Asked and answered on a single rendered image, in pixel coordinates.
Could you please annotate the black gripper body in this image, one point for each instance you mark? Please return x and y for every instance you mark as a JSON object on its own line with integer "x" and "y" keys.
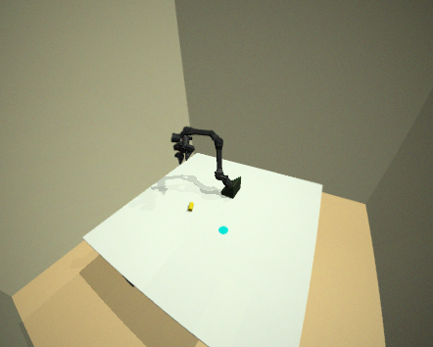
{"x": 186, "y": 145}

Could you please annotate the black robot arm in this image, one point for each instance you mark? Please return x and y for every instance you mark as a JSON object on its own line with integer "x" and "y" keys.
{"x": 188, "y": 130}

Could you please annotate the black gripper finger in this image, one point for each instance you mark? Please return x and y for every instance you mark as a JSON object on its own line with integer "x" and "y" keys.
{"x": 180, "y": 159}
{"x": 187, "y": 153}

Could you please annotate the cyan circle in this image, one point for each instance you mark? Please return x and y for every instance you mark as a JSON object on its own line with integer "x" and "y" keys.
{"x": 223, "y": 230}

